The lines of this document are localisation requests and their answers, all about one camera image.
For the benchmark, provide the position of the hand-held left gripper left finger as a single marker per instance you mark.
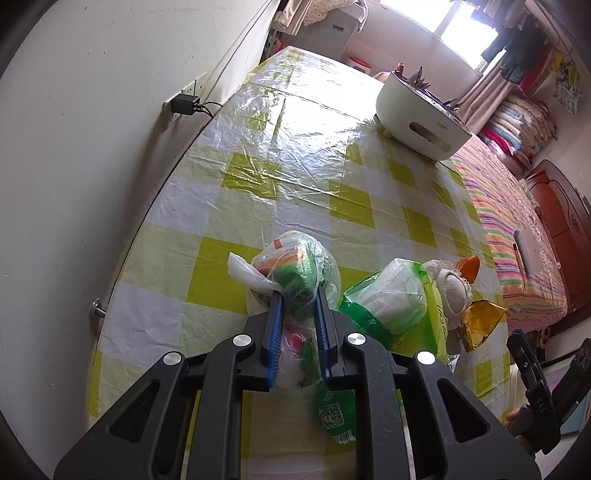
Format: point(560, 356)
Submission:
point(276, 332)

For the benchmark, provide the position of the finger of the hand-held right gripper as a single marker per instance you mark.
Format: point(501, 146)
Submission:
point(521, 355)

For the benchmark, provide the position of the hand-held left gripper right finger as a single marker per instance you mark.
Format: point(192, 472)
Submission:
point(323, 337)

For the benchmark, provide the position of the clear plastic bag with scraps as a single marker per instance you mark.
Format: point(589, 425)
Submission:
point(295, 272)

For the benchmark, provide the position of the person's right hand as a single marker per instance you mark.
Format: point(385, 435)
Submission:
point(512, 417)

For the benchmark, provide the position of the yellow snack bag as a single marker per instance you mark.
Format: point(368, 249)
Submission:
point(480, 323)

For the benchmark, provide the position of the green white plastic packet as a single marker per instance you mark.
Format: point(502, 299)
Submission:
point(392, 309)

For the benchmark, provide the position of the white lace ornament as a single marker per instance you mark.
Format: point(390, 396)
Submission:
point(450, 288)

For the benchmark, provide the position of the small orange fruit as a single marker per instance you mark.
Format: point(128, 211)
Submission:
point(468, 268)

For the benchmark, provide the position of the light blue slim device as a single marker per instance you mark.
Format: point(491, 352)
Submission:
point(530, 249)

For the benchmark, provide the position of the red wooden headboard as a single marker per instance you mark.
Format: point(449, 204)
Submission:
point(563, 217)

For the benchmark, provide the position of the yellow checked plastic tablecloth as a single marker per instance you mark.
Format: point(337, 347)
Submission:
point(277, 184)

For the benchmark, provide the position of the bed with striped sheet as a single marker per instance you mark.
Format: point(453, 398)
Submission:
point(508, 207)

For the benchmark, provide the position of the stack of folded blankets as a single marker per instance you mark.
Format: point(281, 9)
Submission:
point(517, 129)

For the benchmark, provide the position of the white desktop pencil organizer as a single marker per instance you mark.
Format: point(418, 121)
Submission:
point(415, 120)

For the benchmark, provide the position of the beige curtain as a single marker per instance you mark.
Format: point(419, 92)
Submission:
point(485, 97)

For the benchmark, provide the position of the red white plastic stool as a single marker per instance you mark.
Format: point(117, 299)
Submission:
point(360, 64)

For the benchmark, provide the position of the row of hanging clothes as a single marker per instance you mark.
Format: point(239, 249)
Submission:
point(531, 50)

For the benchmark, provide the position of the white cabinet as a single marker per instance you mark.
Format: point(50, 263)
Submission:
point(339, 32)

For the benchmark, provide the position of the beige hanging garment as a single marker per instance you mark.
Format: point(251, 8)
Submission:
point(295, 16)

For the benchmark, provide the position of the dotted white cloth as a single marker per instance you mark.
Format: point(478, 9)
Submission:
point(332, 7)

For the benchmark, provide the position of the window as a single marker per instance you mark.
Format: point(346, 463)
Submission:
point(443, 23)

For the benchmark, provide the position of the metal wall knob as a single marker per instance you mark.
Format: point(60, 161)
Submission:
point(95, 307)

